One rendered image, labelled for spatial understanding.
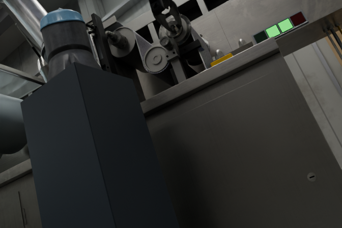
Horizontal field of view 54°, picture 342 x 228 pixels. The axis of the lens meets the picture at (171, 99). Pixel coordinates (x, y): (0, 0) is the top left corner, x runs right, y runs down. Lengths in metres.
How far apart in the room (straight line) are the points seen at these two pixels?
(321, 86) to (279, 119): 3.22
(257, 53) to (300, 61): 3.29
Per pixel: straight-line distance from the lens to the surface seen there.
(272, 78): 0.97
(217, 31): 1.73
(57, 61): 0.86
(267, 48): 0.97
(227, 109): 0.98
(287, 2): 1.72
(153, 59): 1.42
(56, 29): 0.91
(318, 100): 4.13
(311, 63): 4.22
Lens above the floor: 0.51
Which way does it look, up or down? 20 degrees up
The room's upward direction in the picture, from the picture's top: 20 degrees counter-clockwise
